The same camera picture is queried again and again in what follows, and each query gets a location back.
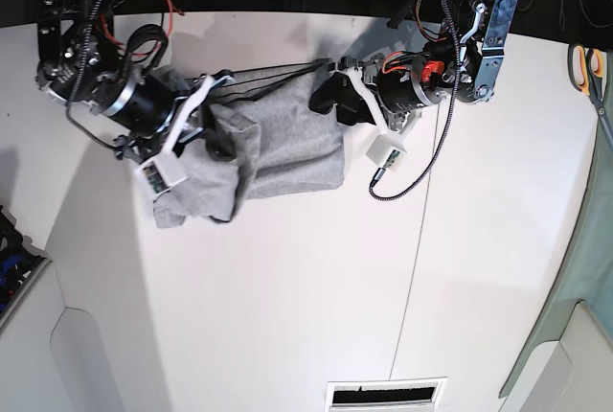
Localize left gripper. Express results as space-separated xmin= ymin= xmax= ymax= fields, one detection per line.
xmin=308 ymin=47 xmax=455 ymax=131

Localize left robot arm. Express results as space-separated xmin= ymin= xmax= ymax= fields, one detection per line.
xmin=308 ymin=0 xmax=518 ymax=132

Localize orange handled scissors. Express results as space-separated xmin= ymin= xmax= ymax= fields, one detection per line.
xmin=567 ymin=43 xmax=612 ymax=149

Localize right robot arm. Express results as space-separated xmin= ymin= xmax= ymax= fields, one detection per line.
xmin=36 ymin=0 xmax=235 ymax=163

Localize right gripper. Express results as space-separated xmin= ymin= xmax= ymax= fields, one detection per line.
xmin=91 ymin=69 xmax=237 ymax=163

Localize bin with blue items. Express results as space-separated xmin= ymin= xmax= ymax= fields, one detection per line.
xmin=1 ymin=205 xmax=51 ymax=329

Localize black braided cable right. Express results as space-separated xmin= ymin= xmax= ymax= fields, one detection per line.
xmin=368 ymin=0 xmax=464 ymax=201

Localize grey t-shirt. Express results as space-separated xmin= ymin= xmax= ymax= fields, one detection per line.
xmin=153 ymin=62 xmax=345 ymax=229

